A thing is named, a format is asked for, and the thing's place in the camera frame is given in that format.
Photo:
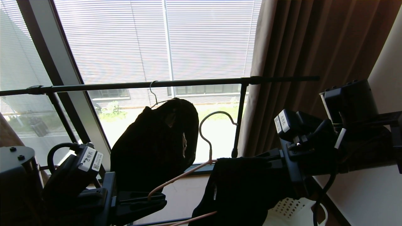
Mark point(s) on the black clothes rack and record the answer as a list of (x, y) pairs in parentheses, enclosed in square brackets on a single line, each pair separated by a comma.
[(157, 84)]

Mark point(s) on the black garment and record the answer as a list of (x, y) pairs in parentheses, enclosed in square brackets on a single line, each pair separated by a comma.
[(147, 150)]

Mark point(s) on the heap of clothes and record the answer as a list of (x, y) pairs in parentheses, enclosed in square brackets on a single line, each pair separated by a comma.
[(241, 188)]

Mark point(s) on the white laundry basket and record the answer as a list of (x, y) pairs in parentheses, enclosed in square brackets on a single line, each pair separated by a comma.
[(292, 210)]

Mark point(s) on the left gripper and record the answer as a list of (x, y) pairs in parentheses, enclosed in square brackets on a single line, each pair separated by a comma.
[(108, 201)]

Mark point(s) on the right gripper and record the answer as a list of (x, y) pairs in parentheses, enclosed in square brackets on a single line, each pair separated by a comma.
[(314, 163)]

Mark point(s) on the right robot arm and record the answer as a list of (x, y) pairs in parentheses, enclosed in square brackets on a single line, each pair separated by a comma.
[(351, 103)]

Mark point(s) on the window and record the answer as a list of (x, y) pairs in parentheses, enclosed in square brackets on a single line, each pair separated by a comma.
[(47, 47)]

